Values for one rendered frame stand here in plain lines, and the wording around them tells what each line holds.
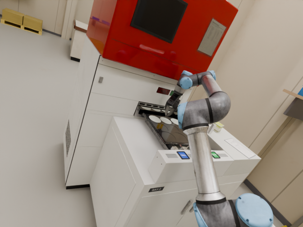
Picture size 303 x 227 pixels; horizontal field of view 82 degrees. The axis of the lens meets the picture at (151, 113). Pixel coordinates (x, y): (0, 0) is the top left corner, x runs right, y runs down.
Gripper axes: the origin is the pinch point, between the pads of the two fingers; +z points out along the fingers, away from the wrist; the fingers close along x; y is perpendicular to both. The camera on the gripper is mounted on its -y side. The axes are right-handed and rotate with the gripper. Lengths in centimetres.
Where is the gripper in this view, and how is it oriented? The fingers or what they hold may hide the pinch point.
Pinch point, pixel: (166, 115)
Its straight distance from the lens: 131.6
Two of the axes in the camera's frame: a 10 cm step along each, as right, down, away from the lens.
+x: -8.6, -4.7, 2.1
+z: -3.7, 8.5, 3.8
